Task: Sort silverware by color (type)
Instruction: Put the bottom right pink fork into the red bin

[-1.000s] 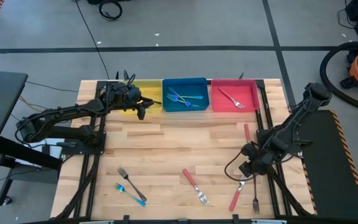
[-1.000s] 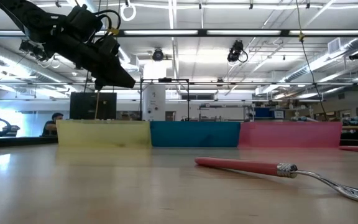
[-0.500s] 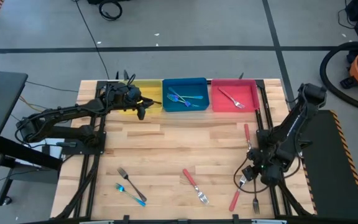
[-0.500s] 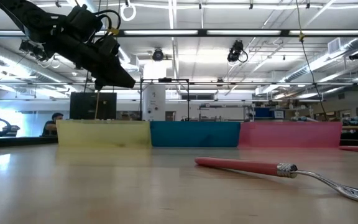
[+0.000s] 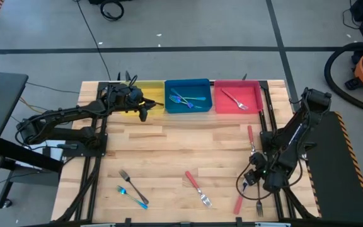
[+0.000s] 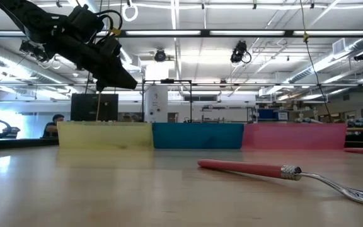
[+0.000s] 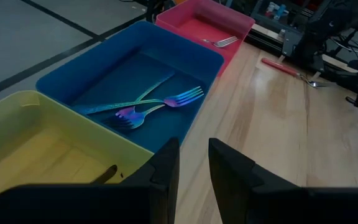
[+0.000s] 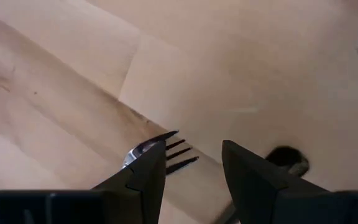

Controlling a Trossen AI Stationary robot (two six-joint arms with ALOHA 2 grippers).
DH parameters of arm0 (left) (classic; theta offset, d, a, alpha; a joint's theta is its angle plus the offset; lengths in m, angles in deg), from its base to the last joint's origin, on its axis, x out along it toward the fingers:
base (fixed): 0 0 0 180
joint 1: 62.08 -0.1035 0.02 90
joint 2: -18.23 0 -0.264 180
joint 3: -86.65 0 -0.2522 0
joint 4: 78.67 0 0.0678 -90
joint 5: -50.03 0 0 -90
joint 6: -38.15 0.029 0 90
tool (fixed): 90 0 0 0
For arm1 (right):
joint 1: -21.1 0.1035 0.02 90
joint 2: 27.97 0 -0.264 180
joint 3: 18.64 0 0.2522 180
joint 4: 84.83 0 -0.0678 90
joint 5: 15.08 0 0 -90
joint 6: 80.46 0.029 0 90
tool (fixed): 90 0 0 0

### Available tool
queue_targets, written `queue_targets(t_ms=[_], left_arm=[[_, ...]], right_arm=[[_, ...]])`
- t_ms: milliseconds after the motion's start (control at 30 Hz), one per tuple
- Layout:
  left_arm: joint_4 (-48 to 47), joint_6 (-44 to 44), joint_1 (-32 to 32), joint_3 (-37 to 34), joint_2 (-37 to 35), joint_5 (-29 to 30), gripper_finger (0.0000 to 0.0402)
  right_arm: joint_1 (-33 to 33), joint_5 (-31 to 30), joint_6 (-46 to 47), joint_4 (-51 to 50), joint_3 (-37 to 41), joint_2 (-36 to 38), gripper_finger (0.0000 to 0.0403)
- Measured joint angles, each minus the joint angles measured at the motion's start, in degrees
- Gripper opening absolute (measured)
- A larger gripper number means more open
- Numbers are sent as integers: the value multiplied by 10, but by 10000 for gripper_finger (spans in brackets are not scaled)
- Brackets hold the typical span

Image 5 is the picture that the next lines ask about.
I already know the pink plastic bin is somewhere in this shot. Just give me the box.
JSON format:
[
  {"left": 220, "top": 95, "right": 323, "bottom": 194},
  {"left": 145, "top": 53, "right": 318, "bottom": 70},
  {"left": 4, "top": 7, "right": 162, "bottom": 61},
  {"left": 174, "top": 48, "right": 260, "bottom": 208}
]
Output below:
[{"left": 213, "top": 79, "right": 264, "bottom": 115}]

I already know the black hazard-striped mat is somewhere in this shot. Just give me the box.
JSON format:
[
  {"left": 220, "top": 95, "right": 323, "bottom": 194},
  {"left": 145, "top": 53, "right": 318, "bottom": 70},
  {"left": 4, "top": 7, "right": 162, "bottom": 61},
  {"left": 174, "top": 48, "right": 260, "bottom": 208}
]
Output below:
[{"left": 304, "top": 110, "right": 363, "bottom": 224}]

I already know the white paper box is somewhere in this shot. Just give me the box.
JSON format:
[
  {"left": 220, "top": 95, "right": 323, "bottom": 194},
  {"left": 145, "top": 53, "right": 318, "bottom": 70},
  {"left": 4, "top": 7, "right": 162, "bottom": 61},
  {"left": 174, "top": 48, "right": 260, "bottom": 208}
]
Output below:
[{"left": 23, "top": 140, "right": 64, "bottom": 170}]

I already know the yellow plastic bin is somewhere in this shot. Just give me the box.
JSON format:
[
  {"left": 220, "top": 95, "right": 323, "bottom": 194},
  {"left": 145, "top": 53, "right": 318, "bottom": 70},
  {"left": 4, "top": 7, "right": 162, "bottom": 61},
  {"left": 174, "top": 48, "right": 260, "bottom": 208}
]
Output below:
[{"left": 120, "top": 80, "right": 166, "bottom": 116}]

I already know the blue plastic bin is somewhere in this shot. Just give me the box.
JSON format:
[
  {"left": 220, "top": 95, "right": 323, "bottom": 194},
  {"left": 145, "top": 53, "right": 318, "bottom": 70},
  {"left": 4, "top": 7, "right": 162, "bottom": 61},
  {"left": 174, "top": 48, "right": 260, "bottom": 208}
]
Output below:
[{"left": 164, "top": 78, "right": 214, "bottom": 115}]

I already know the black table frame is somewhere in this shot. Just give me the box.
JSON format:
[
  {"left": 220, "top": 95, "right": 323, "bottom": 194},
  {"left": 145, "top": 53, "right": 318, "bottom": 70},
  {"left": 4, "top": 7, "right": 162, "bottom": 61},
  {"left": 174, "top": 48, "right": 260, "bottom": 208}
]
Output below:
[{"left": 51, "top": 80, "right": 320, "bottom": 227}]

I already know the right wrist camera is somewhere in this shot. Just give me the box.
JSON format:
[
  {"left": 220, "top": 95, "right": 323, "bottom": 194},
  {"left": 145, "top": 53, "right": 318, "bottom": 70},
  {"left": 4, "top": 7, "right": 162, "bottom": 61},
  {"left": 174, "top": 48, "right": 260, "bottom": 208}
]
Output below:
[{"left": 249, "top": 152, "right": 268, "bottom": 170}]

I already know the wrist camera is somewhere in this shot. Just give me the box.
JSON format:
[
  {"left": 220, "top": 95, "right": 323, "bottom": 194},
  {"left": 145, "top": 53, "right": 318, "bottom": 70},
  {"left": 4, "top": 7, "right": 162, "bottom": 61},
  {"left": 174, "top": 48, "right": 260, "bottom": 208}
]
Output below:
[
  {"left": 127, "top": 86, "right": 144, "bottom": 102},
  {"left": 249, "top": 152, "right": 268, "bottom": 170}
]

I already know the coiled black cable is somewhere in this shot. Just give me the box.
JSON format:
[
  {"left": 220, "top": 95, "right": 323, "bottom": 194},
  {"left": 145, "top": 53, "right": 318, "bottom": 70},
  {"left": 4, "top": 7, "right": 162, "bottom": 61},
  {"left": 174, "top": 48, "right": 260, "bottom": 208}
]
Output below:
[{"left": 99, "top": 0, "right": 125, "bottom": 22}]

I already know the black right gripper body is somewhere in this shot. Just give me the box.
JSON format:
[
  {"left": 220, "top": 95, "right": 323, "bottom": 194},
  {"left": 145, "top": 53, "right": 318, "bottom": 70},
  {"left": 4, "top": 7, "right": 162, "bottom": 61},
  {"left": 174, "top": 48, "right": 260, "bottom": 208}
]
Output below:
[{"left": 258, "top": 166, "right": 285, "bottom": 194}]

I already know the silver metal fork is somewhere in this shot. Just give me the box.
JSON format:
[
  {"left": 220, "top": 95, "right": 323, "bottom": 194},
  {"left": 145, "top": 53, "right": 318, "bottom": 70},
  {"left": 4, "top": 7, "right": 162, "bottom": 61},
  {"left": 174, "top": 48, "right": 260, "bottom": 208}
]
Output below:
[
  {"left": 255, "top": 180, "right": 264, "bottom": 218},
  {"left": 118, "top": 169, "right": 150, "bottom": 206}
]

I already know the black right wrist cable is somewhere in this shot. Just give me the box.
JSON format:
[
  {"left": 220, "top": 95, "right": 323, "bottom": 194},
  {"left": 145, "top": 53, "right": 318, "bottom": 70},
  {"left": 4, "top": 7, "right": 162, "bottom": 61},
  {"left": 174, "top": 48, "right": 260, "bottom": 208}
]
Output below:
[{"left": 235, "top": 156, "right": 304, "bottom": 201}]

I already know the red-handled metal fork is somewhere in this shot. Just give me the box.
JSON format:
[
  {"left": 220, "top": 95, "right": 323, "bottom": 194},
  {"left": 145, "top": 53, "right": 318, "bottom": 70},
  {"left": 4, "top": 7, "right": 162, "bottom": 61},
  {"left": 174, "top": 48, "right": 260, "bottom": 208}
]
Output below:
[
  {"left": 185, "top": 170, "right": 213, "bottom": 208},
  {"left": 233, "top": 181, "right": 249, "bottom": 216},
  {"left": 246, "top": 125, "right": 257, "bottom": 156},
  {"left": 221, "top": 88, "right": 249, "bottom": 111}
]

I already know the black desk leg frame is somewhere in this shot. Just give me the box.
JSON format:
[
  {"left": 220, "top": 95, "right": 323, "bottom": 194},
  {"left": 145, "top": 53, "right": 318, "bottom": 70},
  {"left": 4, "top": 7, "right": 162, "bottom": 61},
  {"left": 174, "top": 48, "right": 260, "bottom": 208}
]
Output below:
[{"left": 0, "top": 137, "right": 63, "bottom": 211}]

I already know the orange vacuum cleaner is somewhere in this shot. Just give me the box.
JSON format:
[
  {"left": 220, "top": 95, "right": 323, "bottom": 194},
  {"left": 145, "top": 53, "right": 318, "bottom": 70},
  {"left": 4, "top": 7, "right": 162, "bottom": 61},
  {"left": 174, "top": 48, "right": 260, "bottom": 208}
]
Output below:
[{"left": 323, "top": 41, "right": 363, "bottom": 115}]

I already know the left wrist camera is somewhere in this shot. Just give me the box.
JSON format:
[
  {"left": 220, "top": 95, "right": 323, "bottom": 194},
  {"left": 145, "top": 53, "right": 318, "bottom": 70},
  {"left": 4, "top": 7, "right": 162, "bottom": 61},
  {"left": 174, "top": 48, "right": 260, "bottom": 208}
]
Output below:
[{"left": 127, "top": 86, "right": 144, "bottom": 102}]

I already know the iridescent blue fork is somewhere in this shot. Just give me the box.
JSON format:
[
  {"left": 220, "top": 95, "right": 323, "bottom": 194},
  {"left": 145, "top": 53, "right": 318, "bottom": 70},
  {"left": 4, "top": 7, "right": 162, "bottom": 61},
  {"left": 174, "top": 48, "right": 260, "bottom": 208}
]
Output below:
[
  {"left": 168, "top": 94, "right": 207, "bottom": 105},
  {"left": 170, "top": 88, "right": 203, "bottom": 110},
  {"left": 117, "top": 185, "right": 149, "bottom": 210}
]

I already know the black floor cable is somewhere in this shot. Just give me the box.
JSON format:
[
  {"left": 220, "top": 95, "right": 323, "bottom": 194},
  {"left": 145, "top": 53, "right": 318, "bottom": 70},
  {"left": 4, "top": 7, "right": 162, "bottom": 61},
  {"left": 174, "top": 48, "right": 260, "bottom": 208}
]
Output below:
[{"left": 72, "top": 0, "right": 112, "bottom": 81}]

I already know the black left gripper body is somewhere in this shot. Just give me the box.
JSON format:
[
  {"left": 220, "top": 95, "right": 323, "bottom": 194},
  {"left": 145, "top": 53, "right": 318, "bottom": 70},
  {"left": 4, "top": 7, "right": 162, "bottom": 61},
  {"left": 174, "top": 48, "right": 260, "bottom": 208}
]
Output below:
[{"left": 105, "top": 84, "right": 147, "bottom": 113}]

